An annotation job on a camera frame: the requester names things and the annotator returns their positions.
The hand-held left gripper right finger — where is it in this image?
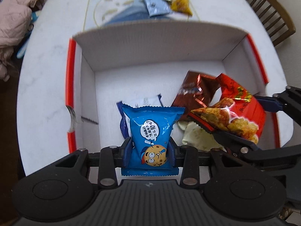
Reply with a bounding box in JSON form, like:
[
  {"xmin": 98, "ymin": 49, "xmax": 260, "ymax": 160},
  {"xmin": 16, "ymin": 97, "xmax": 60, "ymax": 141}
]
[{"xmin": 169, "ymin": 137, "xmax": 245, "ymax": 189}]

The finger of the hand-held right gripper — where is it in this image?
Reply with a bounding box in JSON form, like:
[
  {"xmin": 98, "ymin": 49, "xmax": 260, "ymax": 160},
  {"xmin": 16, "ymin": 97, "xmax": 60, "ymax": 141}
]
[
  {"xmin": 253, "ymin": 86, "xmax": 301, "ymax": 125},
  {"xmin": 187, "ymin": 114, "xmax": 261, "ymax": 160}
]

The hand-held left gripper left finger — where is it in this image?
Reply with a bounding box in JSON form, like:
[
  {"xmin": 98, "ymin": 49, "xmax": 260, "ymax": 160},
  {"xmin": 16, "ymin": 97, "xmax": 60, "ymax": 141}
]
[{"xmin": 55, "ymin": 137, "xmax": 132, "ymax": 189}]

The red fried snack bag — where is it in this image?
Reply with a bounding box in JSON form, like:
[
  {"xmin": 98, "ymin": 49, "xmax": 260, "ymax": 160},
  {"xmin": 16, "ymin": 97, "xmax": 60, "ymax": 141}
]
[{"xmin": 187, "ymin": 73, "xmax": 267, "ymax": 144}]

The pale yellow snack packet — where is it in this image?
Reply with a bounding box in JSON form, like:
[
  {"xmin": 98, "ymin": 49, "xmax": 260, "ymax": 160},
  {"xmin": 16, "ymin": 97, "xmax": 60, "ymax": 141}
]
[{"xmin": 177, "ymin": 120, "xmax": 226, "ymax": 151}]

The blue cookie packet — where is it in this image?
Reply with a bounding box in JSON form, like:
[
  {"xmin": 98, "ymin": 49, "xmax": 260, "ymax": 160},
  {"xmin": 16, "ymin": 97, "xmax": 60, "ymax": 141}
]
[{"xmin": 120, "ymin": 105, "xmax": 186, "ymax": 176}]

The white blue-edged snack packet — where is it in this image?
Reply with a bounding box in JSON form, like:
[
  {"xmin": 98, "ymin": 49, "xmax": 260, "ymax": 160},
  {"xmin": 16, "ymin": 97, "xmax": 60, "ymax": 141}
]
[{"xmin": 116, "ymin": 95, "xmax": 163, "ymax": 139}]

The brown cookie packet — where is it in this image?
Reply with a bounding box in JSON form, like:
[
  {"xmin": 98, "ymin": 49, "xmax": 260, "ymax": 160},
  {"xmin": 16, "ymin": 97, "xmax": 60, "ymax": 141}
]
[{"xmin": 171, "ymin": 71, "xmax": 223, "ymax": 110}]

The white red-edged cardboard box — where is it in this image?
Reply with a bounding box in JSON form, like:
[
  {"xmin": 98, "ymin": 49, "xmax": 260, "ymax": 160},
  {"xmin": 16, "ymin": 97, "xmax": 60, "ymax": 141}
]
[{"xmin": 65, "ymin": 19, "xmax": 281, "ymax": 156}]

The light blue snack packet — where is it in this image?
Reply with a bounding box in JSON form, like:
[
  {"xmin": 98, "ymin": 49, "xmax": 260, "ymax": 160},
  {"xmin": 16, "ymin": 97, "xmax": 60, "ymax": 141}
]
[{"xmin": 143, "ymin": 0, "xmax": 172, "ymax": 17}]

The wooden slatted chair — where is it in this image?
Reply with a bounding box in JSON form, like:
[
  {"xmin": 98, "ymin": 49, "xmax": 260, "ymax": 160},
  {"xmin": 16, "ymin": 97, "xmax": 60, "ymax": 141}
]
[{"xmin": 242, "ymin": 0, "xmax": 296, "ymax": 47}]

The blue white bag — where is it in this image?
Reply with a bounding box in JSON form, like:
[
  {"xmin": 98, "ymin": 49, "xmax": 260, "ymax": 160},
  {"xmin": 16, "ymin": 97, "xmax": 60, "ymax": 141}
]
[{"xmin": 16, "ymin": 12, "xmax": 39, "ymax": 59}]

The pink padded jacket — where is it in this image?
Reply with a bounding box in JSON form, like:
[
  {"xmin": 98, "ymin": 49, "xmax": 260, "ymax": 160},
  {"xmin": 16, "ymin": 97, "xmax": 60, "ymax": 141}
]
[{"xmin": 0, "ymin": 0, "xmax": 45, "ymax": 82}]

